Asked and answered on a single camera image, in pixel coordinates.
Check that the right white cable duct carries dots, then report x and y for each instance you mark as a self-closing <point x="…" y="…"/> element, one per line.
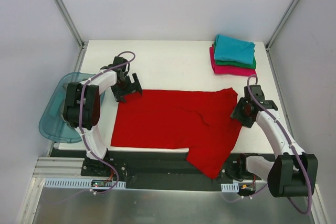
<point x="230" y="188"/>

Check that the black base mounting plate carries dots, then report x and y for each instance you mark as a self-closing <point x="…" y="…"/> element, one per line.
<point x="229" y="167"/>

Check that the green folded t shirt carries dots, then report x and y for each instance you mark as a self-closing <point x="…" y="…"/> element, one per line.
<point x="237" y="64"/>

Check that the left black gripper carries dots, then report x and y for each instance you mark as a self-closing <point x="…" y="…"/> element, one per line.
<point x="128" y="87"/>

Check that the right aluminium frame post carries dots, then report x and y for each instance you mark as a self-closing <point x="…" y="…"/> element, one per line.
<point x="285" y="17"/>

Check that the red t shirt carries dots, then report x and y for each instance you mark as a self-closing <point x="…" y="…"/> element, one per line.
<point x="167" y="119"/>

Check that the aluminium frame post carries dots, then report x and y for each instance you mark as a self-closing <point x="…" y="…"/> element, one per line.
<point x="285" y="17"/>
<point x="69" y="22"/>

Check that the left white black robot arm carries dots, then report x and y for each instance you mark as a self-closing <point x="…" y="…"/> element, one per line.
<point x="96" y="149"/>

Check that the grey crumpled t shirt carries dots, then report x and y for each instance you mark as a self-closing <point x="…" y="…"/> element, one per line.
<point x="63" y="108"/>

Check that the pink folded t shirt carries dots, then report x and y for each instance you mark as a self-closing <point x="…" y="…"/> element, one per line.
<point x="227" y="69"/>

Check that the left white cable duct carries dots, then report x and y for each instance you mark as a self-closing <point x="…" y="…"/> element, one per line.
<point x="77" y="183"/>

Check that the white cable duct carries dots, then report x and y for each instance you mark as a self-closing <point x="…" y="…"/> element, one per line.
<point x="230" y="188"/>
<point x="77" y="183"/>

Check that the blue plastic bin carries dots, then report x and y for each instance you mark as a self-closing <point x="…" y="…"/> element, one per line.
<point x="52" y="124"/>

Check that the left aluminium frame post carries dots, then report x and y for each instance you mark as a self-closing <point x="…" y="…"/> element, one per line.
<point x="69" y="22"/>

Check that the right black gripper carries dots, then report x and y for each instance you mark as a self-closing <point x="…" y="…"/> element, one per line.
<point x="237" y="114"/>

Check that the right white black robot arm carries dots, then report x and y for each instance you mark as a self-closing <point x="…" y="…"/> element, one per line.
<point x="294" y="171"/>

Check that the teal folded t shirt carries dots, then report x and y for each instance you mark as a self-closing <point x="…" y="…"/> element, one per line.
<point x="230" y="49"/>

